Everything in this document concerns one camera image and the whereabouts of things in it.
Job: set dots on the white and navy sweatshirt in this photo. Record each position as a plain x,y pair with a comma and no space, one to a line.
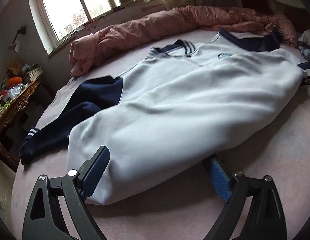
179,105

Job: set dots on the pink crumpled quilt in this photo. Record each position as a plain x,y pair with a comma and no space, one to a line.
95,48

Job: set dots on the wall mounted lamp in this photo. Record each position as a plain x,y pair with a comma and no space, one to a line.
16,43

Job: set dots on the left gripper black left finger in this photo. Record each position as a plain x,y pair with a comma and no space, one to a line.
44,219

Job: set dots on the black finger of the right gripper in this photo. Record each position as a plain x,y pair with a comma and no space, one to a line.
305,81
304,65

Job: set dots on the books on window sill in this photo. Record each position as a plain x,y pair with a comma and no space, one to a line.
127,3

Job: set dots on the orange plush toy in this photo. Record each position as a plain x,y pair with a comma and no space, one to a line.
13,81

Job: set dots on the blue patterned cloth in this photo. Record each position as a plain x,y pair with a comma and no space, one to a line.
305,51

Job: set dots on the white cabinet door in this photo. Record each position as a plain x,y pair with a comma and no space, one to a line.
7,177

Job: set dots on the ornate gold wooden desk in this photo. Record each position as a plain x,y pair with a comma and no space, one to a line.
19,104

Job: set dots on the stack of books on desk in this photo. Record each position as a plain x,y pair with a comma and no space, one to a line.
31,73

